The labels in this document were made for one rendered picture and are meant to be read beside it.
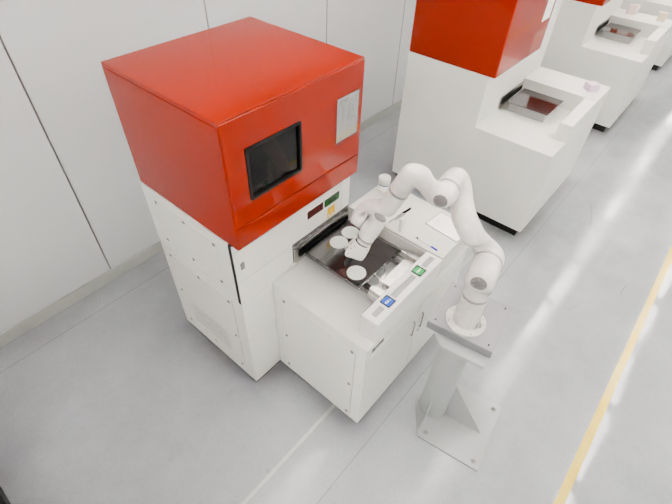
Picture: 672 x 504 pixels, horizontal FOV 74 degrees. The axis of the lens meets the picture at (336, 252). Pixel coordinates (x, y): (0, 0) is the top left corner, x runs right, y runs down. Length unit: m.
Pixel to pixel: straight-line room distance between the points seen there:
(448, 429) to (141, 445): 1.76
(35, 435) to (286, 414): 1.42
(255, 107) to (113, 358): 2.13
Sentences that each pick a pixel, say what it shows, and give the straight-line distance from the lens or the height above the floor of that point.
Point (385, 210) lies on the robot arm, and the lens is 1.93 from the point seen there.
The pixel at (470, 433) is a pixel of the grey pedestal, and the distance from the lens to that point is 2.91.
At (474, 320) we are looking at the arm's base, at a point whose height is 0.95.
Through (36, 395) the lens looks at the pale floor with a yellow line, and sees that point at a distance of 3.37.
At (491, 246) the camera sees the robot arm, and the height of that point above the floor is 1.31.
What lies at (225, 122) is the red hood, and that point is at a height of 1.81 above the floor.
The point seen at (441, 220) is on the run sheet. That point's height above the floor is 0.97.
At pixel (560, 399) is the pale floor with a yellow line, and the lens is 3.25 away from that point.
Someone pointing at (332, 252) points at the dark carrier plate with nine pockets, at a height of 0.90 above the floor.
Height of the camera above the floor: 2.57
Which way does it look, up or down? 45 degrees down
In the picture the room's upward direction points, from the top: 2 degrees clockwise
